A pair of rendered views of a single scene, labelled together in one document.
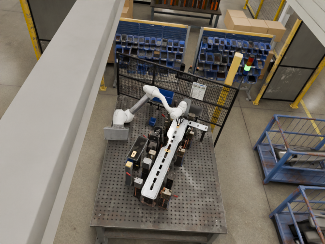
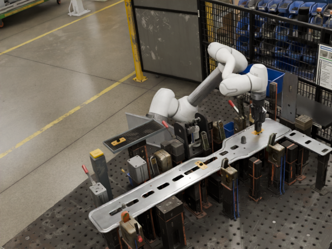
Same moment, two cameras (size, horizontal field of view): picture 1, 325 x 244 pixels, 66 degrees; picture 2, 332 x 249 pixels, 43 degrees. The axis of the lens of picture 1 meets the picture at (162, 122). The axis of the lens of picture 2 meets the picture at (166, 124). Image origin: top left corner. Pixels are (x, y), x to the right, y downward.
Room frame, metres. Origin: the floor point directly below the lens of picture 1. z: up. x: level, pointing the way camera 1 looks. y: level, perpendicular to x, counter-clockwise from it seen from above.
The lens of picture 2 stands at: (0.52, -1.40, 2.51)
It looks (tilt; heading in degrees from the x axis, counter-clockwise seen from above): 32 degrees down; 46
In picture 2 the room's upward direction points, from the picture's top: 7 degrees counter-clockwise
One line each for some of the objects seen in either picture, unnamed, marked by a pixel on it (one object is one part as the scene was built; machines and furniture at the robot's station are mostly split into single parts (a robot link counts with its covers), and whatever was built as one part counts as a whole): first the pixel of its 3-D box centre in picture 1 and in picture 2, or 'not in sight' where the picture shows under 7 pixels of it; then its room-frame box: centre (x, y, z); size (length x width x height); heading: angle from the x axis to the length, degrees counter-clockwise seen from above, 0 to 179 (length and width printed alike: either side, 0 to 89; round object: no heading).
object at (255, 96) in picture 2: not in sight; (258, 93); (2.45, -0.23, 1.30); 0.09 x 0.09 x 0.06
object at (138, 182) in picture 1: (138, 188); (103, 212); (1.46, 0.17, 0.88); 0.11 x 0.10 x 0.36; 77
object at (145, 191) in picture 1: (167, 152); (199, 167); (1.98, -0.13, 1.00); 1.38 x 0.22 x 0.02; 167
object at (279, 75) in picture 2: (163, 96); (261, 79); (2.97, 0.05, 1.09); 0.30 x 0.17 x 0.13; 84
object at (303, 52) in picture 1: (295, 68); not in sight; (4.58, -2.51, 1.00); 1.04 x 0.14 x 2.00; 96
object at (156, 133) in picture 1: (155, 142); (193, 150); (2.15, 0.05, 0.94); 0.18 x 0.13 x 0.49; 167
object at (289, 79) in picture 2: (185, 107); (289, 97); (2.71, -0.30, 1.17); 0.12 x 0.01 x 0.34; 77
